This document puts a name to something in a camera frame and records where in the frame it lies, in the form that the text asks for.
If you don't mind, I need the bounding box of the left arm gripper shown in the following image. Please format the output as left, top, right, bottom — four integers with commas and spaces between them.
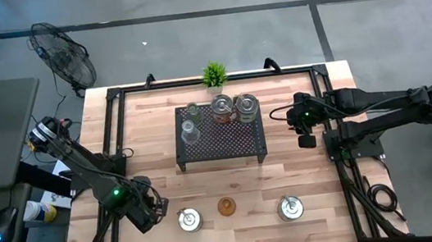
121, 174, 173, 236

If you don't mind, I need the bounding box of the silver tin candle with tag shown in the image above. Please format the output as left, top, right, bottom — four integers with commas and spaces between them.
275, 192, 307, 224
232, 91, 262, 126
208, 93, 238, 126
175, 204, 206, 235

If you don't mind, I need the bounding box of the amber glass candle holder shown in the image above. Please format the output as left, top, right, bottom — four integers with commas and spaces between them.
216, 194, 238, 218

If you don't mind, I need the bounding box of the clear glass candle holder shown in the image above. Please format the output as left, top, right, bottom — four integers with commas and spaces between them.
178, 117, 203, 147

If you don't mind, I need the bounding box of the green glass candle holder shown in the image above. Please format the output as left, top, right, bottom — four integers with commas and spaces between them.
184, 100, 205, 126

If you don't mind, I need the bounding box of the black perforated metal shelf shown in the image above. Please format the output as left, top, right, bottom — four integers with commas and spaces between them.
169, 97, 270, 175

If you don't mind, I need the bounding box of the white paper box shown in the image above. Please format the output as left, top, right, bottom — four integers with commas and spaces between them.
37, 187, 74, 212

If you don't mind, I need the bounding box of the white wipes canister yellow lid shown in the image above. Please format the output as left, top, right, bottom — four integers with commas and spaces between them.
20, 197, 59, 227

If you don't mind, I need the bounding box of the small green potted plant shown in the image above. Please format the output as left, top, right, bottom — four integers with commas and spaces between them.
199, 59, 230, 96

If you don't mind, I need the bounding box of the black computer mouse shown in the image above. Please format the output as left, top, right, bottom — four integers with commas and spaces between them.
0, 205, 24, 242

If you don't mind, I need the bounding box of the black floor fan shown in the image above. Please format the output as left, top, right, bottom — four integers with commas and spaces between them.
25, 15, 101, 103

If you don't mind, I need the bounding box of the coiled black cable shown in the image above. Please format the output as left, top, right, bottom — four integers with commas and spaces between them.
362, 171, 407, 227

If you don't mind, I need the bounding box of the black clamp handle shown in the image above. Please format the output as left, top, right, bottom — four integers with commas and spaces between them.
143, 72, 157, 88
261, 55, 284, 75

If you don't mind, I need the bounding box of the black aluminium table frame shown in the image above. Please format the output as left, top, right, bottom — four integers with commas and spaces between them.
45, 53, 411, 242

